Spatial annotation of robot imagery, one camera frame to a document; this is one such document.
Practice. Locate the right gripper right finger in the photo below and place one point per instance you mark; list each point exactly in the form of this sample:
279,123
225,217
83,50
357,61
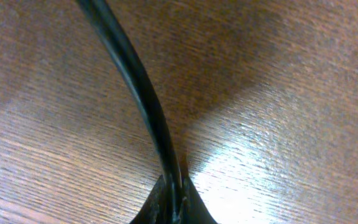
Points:
192,208

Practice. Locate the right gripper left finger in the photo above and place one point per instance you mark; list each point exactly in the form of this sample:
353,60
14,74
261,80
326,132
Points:
154,210

